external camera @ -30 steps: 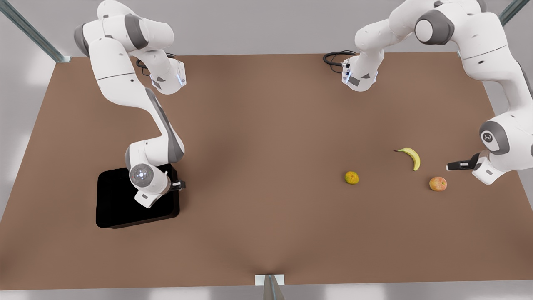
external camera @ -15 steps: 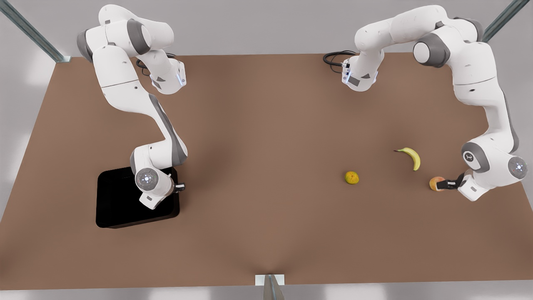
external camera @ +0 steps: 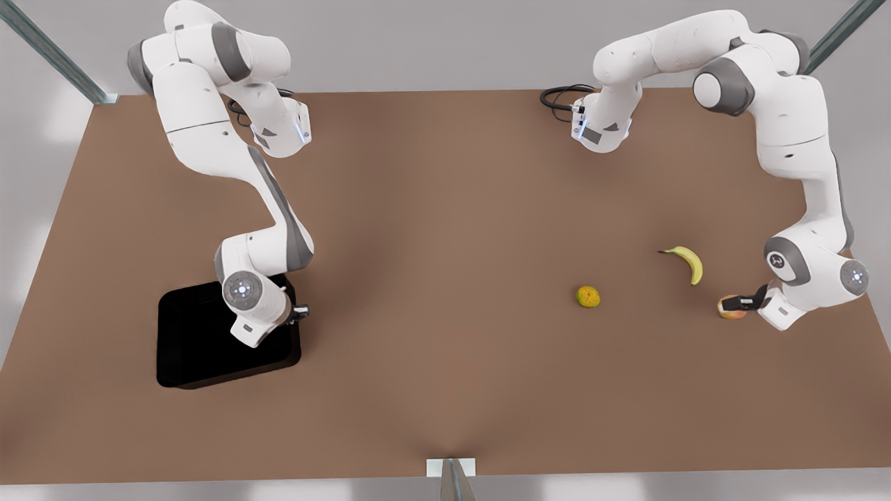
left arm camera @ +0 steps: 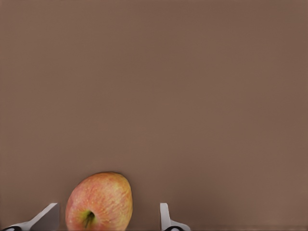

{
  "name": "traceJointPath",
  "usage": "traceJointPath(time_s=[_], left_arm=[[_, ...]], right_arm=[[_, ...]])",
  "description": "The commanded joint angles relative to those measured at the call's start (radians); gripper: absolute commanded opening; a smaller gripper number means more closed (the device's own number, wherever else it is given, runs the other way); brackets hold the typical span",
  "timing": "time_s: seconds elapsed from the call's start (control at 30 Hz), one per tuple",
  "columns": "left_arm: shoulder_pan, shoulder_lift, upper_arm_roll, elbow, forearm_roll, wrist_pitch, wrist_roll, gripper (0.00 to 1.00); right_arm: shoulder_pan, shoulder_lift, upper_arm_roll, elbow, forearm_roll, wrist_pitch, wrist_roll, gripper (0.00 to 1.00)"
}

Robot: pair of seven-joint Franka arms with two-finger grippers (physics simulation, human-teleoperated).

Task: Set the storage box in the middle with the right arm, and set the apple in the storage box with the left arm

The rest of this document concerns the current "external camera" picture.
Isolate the black storage box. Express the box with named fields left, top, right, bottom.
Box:
left=156, top=273, right=303, bottom=390

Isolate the yellow banana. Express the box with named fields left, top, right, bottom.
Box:
left=658, top=246, right=704, bottom=286

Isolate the black cable loop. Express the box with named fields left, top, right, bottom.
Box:
left=539, top=84, right=598, bottom=123
left=227, top=87, right=296, bottom=128

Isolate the silver frame post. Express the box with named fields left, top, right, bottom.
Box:
left=426, top=457, right=478, bottom=501
left=0, top=0, right=119, bottom=105
left=804, top=0, right=888, bottom=76

